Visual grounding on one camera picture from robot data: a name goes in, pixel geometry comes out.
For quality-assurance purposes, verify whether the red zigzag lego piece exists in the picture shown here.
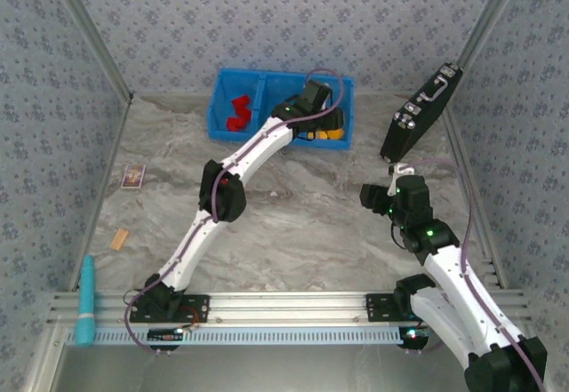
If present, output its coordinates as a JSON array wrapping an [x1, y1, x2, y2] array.
[[234, 95, 254, 125]]

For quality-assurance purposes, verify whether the blue three-compartment bin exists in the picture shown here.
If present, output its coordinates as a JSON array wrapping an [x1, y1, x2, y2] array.
[[207, 68, 356, 151]]

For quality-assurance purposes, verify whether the small circuit board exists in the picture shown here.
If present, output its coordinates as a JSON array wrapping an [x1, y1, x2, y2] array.
[[148, 328, 184, 342], [398, 325, 430, 349]]

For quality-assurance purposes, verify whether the small picture card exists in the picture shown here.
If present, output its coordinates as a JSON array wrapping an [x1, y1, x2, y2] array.
[[121, 164, 148, 190]]

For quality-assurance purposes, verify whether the small wooden block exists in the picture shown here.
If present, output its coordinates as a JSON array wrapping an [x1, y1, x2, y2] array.
[[110, 228, 131, 252]]

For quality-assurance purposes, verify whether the teal cylindrical tool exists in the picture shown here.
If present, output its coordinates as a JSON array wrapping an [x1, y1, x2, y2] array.
[[74, 254, 97, 348]]

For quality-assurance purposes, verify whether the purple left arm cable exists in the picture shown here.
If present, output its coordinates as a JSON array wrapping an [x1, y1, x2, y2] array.
[[124, 67, 346, 356]]

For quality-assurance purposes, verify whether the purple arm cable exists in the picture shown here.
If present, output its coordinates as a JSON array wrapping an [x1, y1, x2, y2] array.
[[124, 67, 346, 356], [411, 158, 549, 392]]

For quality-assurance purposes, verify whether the black case with silver handle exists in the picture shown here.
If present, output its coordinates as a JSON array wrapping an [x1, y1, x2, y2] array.
[[380, 61, 464, 164]]

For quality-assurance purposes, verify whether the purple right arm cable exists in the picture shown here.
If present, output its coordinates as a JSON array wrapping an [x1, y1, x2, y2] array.
[[411, 158, 549, 392]]

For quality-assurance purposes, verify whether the aluminum side rail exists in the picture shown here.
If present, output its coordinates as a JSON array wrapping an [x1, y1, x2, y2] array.
[[66, 96, 134, 293], [442, 105, 508, 289]]

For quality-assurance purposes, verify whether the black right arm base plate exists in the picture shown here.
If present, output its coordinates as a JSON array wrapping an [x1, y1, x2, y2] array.
[[365, 292, 417, 324]]

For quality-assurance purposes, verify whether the aluminum mounting rail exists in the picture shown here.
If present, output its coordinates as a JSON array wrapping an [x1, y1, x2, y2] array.
[[46, 289, 533, 326]]

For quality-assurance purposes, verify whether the perforated light blue cable duct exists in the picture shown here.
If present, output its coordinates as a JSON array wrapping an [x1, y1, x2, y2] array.
[[66, 325, 413, 347]]

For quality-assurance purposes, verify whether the aluminum frame post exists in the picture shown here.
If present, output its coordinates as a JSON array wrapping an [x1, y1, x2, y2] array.
[[42, 0, 134, 102], [455, 0, 531, 68]]

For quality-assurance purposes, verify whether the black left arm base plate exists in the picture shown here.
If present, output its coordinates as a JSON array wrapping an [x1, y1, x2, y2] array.
[[128, 293, 211, 324]]

